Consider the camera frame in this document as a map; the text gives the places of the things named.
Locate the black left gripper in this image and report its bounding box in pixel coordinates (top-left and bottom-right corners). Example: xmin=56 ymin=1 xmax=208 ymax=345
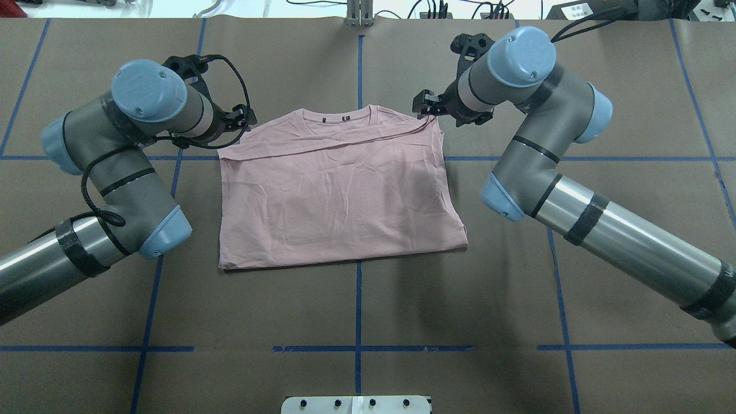
xmin=204 ymin=100 xmax=258 ymax=144

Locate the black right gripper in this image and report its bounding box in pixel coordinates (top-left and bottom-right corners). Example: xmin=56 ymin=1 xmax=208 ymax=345
xmin=412 ymin=80 xmax=494 ymax=128

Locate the pink Snoopy t-shirt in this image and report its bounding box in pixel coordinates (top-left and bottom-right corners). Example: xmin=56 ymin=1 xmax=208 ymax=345
xmin=218 ymin=105 xmax=468 ymax=270

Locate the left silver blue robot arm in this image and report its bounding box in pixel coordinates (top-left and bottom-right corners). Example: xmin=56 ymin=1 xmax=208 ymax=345
xmin=1 ymin=54 xmax=257 ymax=323

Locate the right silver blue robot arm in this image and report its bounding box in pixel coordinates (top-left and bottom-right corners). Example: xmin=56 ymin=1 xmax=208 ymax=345
xmin=412 ymin=18 xmax=734 ymax=347

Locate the black power adapter box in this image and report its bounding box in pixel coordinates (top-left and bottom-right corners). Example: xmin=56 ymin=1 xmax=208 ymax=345
xmin=544 ymin=1 xmax=639 ymax=21

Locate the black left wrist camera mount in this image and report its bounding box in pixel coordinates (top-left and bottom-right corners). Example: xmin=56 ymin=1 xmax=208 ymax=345
xmin=162 ymin=54 xmax=213 ymax=98

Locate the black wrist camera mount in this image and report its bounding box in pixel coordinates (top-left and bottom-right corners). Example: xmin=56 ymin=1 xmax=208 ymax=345
xmin=162 ymin=54 xmax=213 ymax=98
xmin=450 ymin=32 xmax=495 ymax=79

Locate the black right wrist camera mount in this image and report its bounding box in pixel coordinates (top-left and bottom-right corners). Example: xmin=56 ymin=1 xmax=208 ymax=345
xmin=450 ymin=32 xmax=495 ymax=79

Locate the aluminium frame post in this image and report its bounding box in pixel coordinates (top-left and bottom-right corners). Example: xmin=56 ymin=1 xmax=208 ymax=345
xmin=345 ymin=0 xmax=375 ymax=27

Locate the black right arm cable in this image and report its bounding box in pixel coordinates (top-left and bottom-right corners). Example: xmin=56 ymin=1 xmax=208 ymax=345
xmin=549 ymin=6 xmax=639 ymax=44

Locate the white pillar base mount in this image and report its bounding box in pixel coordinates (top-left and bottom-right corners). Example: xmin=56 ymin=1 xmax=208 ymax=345
xmin=280 ymin=395 xmax=433 ymax=413

